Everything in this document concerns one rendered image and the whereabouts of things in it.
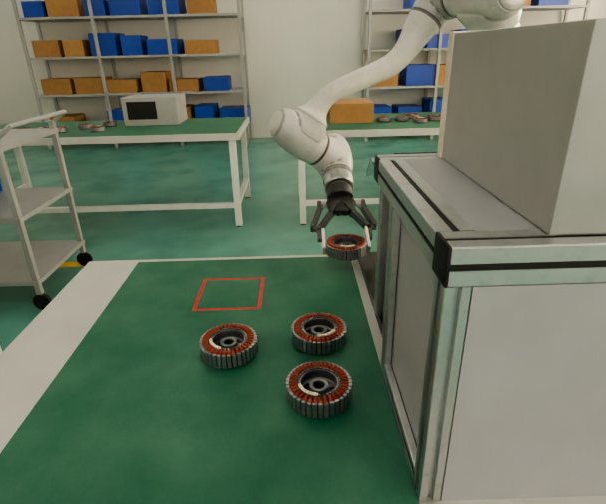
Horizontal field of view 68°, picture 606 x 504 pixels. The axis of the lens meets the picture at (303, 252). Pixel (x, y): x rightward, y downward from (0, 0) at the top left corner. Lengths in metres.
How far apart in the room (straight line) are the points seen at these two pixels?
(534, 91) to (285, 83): 7.06
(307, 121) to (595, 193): 0.89
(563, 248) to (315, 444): 0.45
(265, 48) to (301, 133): 6.29
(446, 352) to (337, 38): 7.17
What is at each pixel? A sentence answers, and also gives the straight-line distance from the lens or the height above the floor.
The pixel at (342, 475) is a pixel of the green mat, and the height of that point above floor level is 0.75.
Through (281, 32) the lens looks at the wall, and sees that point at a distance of 7.55.
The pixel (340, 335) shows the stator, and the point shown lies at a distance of 0.91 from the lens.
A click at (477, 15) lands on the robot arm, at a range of 1.35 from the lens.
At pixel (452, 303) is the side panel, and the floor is 1.05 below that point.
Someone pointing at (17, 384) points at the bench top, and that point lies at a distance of 1.01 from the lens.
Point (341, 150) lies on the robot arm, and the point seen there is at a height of 1.02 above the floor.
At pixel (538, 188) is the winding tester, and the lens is 0.55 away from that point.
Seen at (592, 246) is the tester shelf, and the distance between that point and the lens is 0.54.
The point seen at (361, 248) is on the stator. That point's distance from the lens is 1.17.
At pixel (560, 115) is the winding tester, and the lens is 0.53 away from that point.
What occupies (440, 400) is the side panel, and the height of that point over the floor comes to 0.91.
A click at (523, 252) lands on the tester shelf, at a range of 0.50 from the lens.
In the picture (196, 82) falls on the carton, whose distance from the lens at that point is 7.16.
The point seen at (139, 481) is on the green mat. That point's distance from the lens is 0.75.
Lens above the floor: 1.30
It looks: 24 degrees down
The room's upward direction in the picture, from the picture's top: 1 degrees counter-clockwise
